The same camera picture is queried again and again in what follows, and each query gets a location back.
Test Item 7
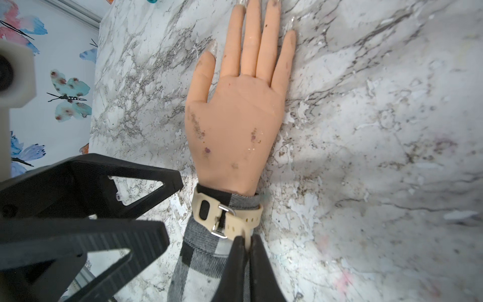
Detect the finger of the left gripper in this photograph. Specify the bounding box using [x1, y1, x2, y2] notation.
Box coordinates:
[1, 154, 183, 219]
[1, 218, 169, 301]

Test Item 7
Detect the beige wrist watch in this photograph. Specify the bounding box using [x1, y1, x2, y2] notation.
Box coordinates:
[192, 189, 264, 251]

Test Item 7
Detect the mannequin hand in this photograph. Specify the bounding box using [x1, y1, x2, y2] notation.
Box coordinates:
[185, 1, 297, 196]

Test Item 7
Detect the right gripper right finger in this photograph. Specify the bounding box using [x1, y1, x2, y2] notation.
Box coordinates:
[249, 234, 286, 302]

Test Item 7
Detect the plaid sleeved forearm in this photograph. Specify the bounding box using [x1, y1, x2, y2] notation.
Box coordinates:
[167, 183, 261, 302]

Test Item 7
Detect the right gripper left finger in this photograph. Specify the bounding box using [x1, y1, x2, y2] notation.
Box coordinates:
[212, 236, 248, 302]

